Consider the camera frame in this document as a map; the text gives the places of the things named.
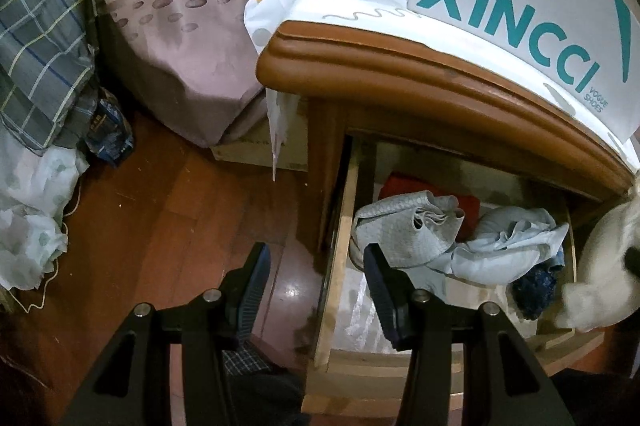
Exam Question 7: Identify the blue packet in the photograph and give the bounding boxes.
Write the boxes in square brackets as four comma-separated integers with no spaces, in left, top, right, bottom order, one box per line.
[85,88,136,167]

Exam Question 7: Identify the cream white underwear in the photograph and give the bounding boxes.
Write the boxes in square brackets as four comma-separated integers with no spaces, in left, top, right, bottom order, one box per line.
[557,178,640,333]

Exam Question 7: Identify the white cord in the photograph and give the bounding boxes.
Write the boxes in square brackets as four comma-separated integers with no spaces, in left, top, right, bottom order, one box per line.
[12,188,81,312]

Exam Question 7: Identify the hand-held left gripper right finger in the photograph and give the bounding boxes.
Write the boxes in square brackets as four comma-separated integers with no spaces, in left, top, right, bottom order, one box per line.
[363,245,576,426]

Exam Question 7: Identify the pale blue white underwear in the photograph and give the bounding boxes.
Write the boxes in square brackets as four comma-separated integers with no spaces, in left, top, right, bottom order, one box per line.
[430,206,571,284]

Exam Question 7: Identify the plaid grey blue cloth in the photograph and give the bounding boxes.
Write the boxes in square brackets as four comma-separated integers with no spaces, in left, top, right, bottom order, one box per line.
[0,0,101,154]

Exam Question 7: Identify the wooden bed frame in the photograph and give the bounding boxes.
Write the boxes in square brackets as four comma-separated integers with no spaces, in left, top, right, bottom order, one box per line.
[210,126,308,172]

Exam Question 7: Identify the wooden drawer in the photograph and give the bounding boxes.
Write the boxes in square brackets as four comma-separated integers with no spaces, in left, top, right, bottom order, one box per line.
[300,141,601,417]

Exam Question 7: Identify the person's dark plaid pants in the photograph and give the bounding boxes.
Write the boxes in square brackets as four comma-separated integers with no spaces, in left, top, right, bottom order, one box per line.
[220,341,306,426]

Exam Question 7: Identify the grey white patterned underwear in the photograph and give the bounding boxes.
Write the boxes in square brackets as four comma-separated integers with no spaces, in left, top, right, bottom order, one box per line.
[350,190,468,269]

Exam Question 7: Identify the wooden nightstand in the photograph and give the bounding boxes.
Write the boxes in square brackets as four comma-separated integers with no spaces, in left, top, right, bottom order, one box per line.
[256,20,640,257]

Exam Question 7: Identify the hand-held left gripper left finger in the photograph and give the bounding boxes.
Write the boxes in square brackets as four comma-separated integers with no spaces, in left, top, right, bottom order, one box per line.
[65,242,272,426]

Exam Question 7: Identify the white sheer cloth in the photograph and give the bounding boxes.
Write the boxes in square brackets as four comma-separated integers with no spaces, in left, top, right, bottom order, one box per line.
[0,126,91,292]

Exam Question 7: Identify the dark blue lace underwear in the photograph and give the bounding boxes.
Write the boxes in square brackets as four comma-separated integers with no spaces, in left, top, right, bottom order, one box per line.
[511,263,558,321]

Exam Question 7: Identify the leaf print bed sheet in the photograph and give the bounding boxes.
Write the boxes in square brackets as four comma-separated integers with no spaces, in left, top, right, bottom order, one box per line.
[80,0,416,147]

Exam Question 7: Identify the red cloth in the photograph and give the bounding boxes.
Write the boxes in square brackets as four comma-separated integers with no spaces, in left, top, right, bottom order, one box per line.
[378,173,482,239]

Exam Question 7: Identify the white drawer liner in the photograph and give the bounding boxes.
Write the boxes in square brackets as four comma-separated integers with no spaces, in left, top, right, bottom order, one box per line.
[327,201,566,359]

